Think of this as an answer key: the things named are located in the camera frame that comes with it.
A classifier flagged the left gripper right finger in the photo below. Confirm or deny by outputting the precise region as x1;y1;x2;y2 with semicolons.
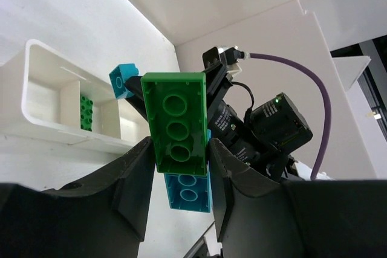
209;138;386;257

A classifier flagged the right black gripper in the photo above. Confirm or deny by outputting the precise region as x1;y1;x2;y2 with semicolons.
202;48;313;179

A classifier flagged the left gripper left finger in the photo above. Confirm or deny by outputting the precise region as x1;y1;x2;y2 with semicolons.
1;137;155;257

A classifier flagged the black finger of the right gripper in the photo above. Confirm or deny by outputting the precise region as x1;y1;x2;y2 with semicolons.
125;76;148;119

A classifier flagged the small cyan lego cube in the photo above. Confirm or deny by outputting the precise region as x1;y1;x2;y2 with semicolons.
109;63;140;100

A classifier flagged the green long lego brick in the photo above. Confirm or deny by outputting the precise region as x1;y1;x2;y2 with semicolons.
141;73;208;176

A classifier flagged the cyan lego brick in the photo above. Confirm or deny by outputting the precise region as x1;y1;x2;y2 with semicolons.
163;129;212;214

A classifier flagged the white three-compartment tray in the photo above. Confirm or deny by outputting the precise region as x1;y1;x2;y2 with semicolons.
21;40;149;154

